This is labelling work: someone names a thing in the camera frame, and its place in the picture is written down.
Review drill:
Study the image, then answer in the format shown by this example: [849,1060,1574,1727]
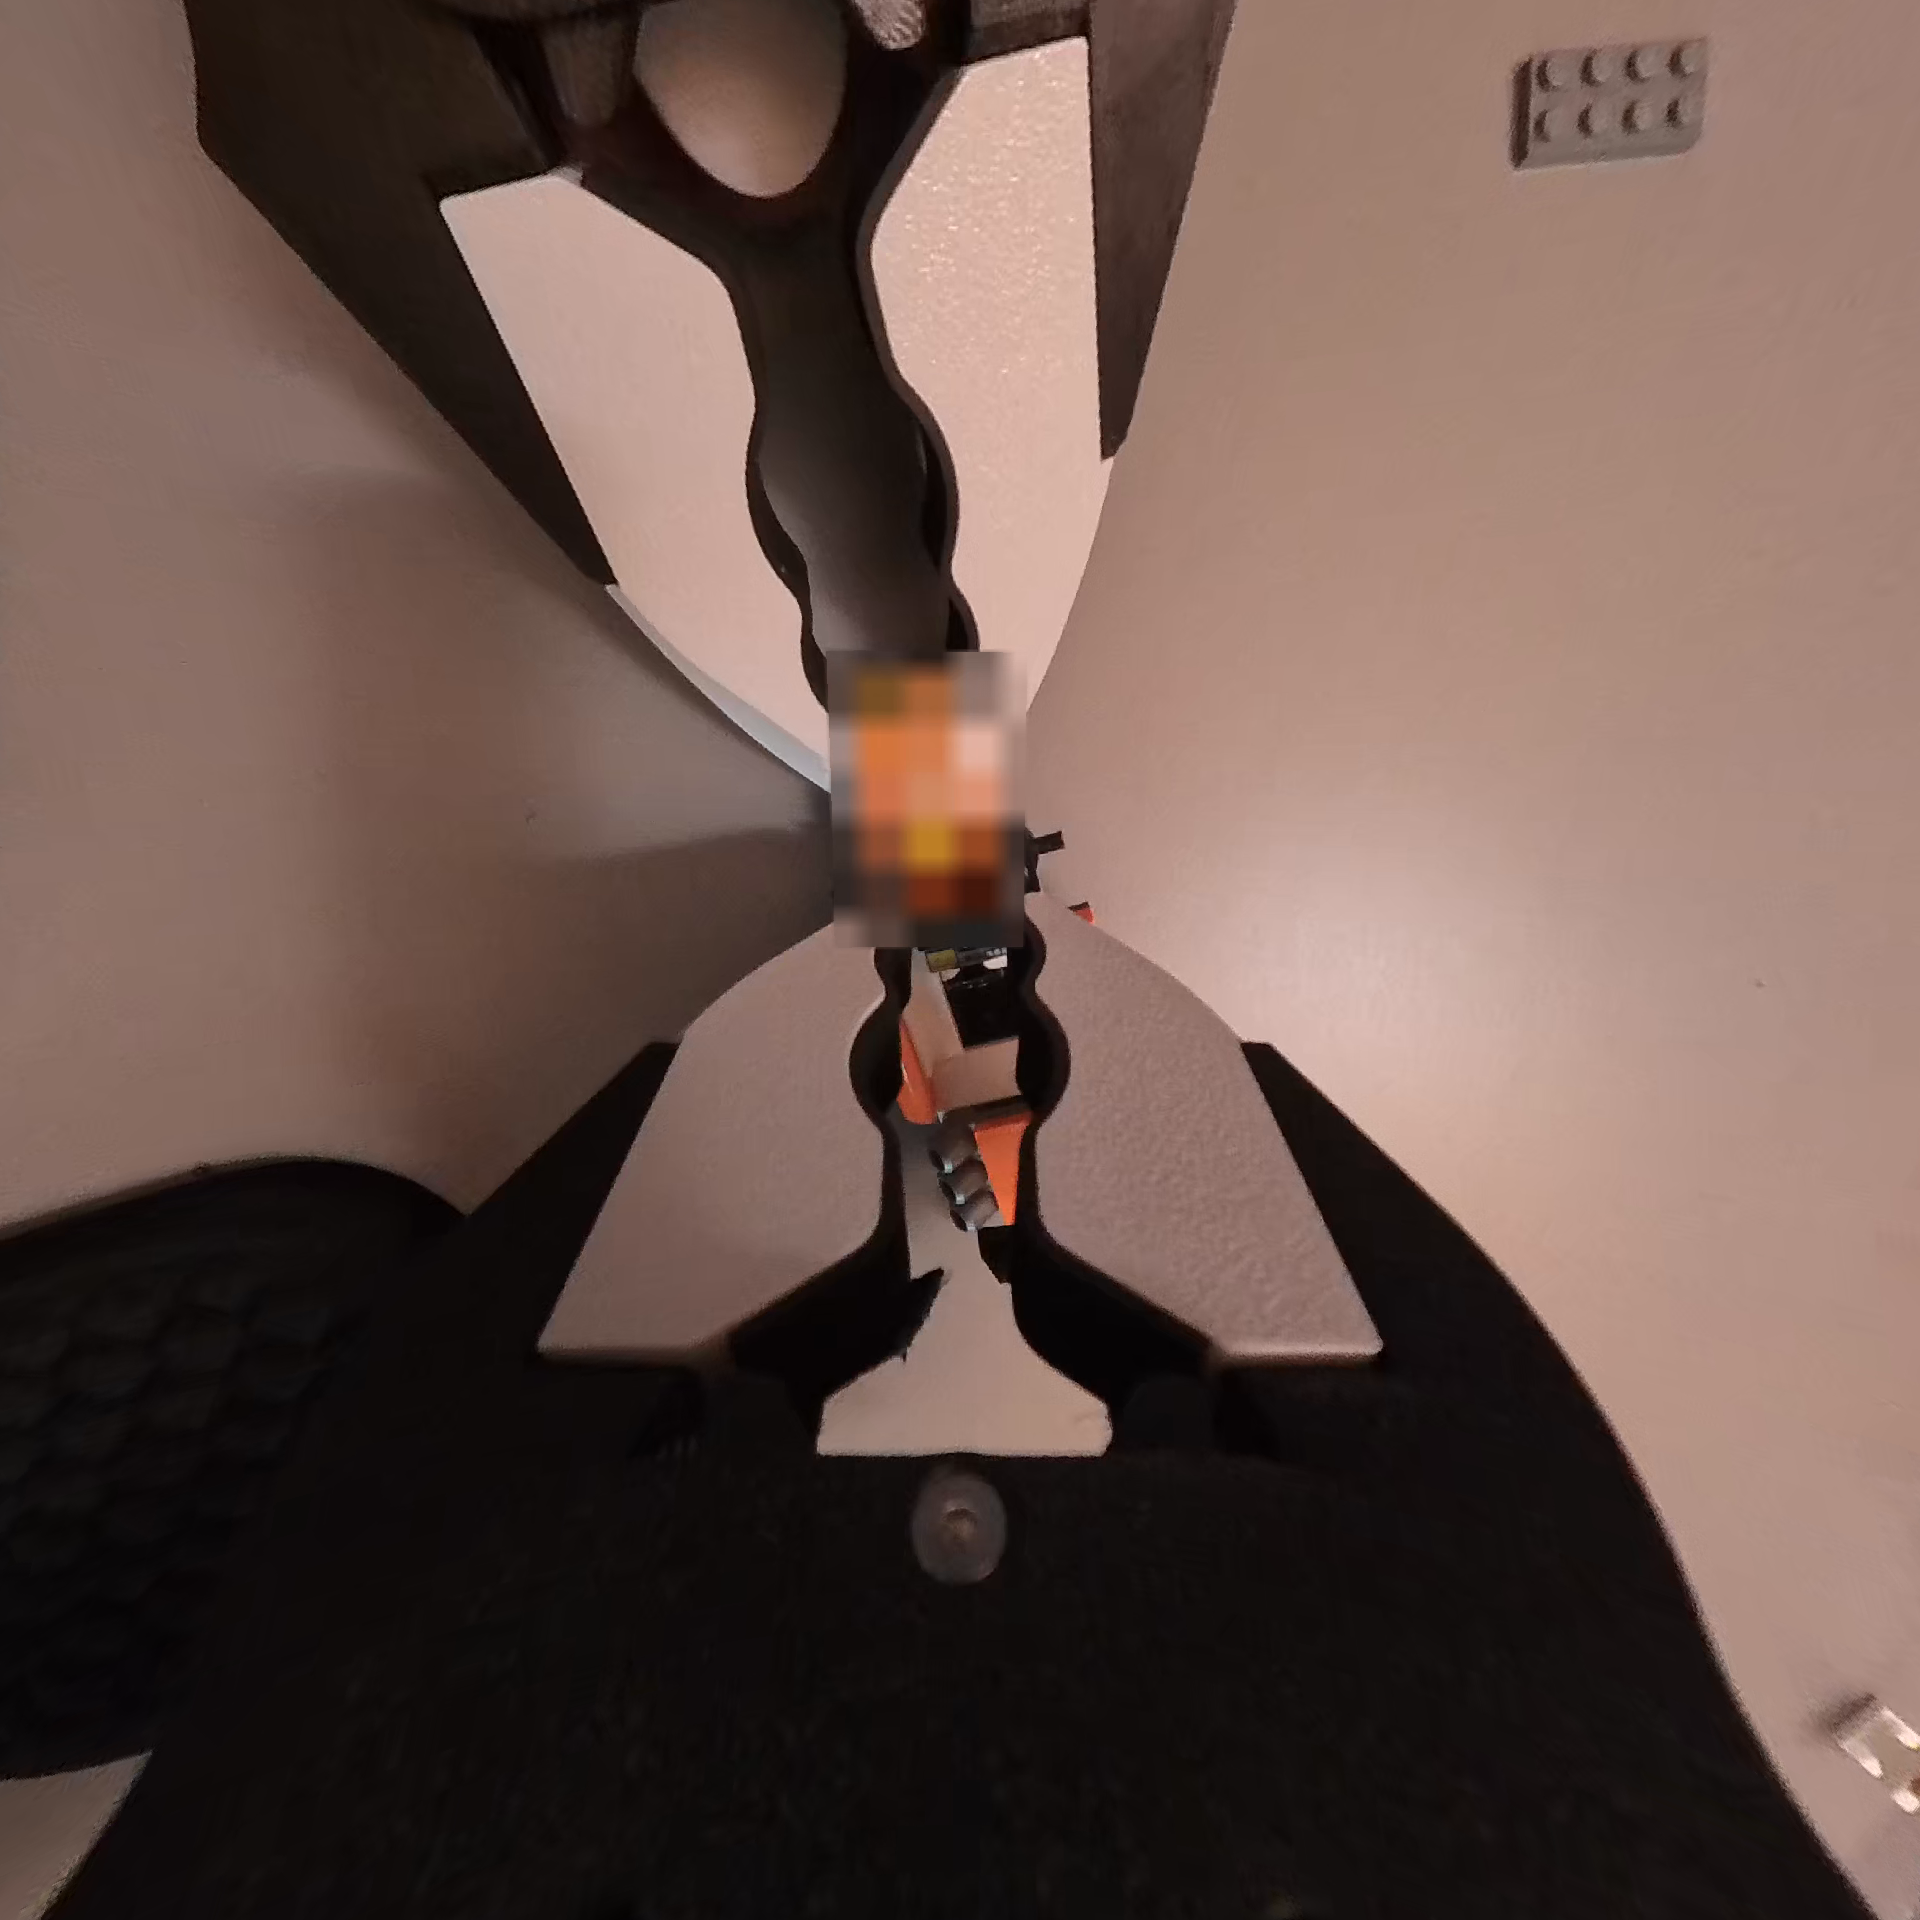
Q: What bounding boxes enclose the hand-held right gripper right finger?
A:
[976,900,1387,1382]

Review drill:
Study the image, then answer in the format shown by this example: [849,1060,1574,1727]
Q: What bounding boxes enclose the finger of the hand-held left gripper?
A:
[854,32,1118,705]
[436,166,873,797]

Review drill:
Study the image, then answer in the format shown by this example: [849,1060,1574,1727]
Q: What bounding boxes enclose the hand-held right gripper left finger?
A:
[541,900,936,1382]

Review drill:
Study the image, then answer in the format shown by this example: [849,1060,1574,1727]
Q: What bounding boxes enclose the orange white lego car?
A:
[887,815,1097,1238]

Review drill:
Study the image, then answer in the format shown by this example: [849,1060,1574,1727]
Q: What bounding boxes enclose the grey lego plate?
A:
[1511,36,1712,166]

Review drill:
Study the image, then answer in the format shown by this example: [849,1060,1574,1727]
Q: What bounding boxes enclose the black honeycomb wrist rest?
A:
[0,1156,467,1779]

